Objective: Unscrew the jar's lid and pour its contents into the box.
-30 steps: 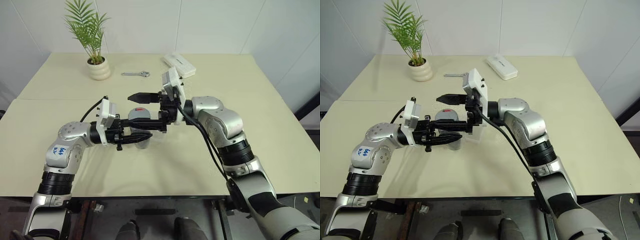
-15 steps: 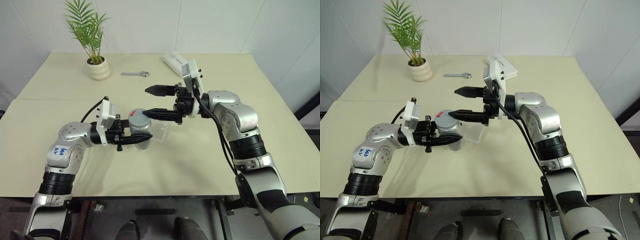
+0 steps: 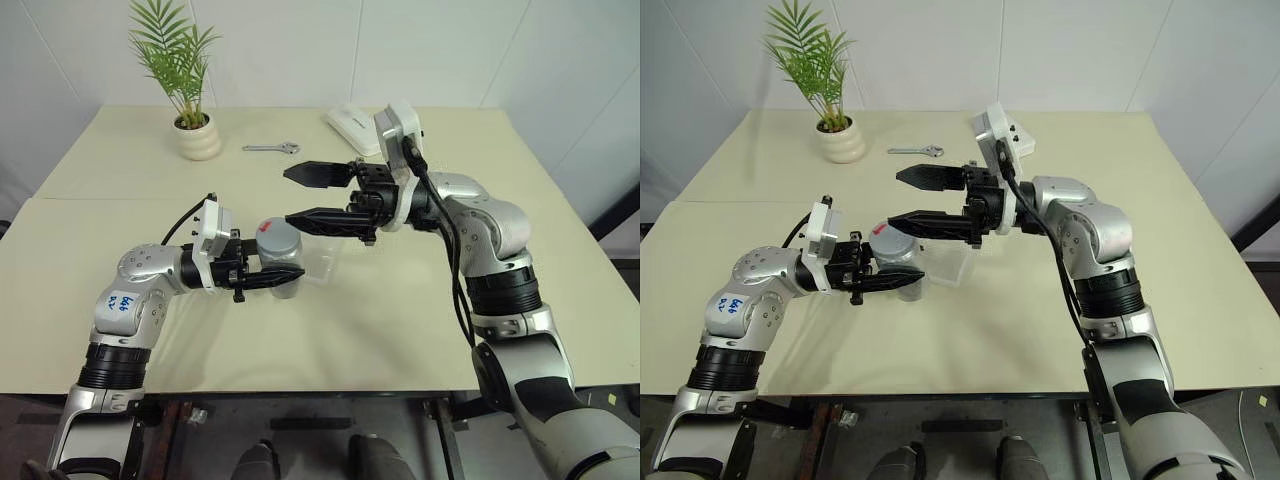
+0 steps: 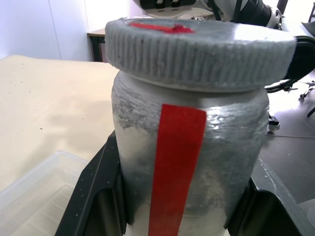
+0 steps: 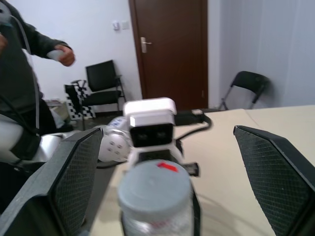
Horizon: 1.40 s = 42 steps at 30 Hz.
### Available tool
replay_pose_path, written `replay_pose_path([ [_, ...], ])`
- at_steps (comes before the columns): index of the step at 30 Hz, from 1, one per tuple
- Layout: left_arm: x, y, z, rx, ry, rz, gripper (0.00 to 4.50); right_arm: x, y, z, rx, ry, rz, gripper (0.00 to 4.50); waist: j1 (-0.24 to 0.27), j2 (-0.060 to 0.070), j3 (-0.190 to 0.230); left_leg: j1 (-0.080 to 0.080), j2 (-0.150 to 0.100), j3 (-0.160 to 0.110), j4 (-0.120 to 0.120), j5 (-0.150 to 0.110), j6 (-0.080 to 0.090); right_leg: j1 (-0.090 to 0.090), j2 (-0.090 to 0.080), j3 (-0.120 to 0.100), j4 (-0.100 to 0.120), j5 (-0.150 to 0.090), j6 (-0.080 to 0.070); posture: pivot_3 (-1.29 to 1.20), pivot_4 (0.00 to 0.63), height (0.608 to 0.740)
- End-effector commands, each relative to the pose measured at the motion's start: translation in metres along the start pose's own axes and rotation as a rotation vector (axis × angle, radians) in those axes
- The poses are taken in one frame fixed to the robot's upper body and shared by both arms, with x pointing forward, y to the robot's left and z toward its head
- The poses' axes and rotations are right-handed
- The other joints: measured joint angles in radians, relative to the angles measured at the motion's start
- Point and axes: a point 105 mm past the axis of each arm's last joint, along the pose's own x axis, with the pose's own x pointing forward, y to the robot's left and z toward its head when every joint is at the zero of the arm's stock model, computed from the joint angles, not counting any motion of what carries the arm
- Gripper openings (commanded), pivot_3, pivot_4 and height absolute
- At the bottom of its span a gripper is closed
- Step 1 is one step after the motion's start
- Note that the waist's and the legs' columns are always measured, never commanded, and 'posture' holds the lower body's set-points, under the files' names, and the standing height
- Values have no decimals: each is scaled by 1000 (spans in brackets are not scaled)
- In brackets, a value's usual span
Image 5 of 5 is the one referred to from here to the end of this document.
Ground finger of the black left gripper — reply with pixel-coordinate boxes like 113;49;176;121
120;211;126;236
188;180;202;236

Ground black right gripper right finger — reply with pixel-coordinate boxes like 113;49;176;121
233;125;315;236

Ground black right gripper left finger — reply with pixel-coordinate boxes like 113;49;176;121
0;127;104;236

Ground grey jar lid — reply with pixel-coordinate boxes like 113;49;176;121
117;159;192;215

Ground clear plastic jar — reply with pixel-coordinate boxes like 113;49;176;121
120;200;195;236

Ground white hand controller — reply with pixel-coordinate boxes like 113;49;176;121
46;49;65;61

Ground person's left hand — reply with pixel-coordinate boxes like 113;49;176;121
55;45;76;67

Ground black white checkerboard panel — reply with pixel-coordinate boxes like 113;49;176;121
64;83;95;120

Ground silver robot torso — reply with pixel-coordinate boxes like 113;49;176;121
0;117;24;164

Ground black folding chair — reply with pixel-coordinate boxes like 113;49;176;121
219;70;270;111

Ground black office chair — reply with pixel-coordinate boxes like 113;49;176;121
85;59;126;117

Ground brown wooden door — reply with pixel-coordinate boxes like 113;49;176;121
128;0;209;111

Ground person in dark jacket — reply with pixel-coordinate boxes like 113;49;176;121
0;0;74;163

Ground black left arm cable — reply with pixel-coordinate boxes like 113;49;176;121
173;109;213;148

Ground silver door handle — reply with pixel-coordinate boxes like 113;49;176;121
140;36;153;53

